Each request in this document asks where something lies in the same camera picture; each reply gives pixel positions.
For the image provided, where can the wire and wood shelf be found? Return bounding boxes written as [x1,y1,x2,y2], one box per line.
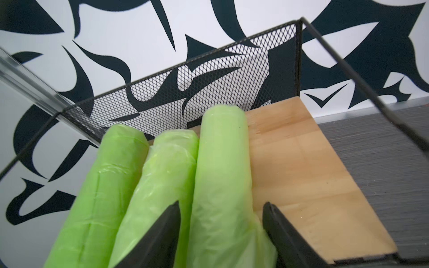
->
[0,17,429,268]

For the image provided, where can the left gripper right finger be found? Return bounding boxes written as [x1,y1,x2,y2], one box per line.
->
[263,202,329,268]

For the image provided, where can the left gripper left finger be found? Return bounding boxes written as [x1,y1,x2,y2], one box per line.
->
[116,201,181,268]

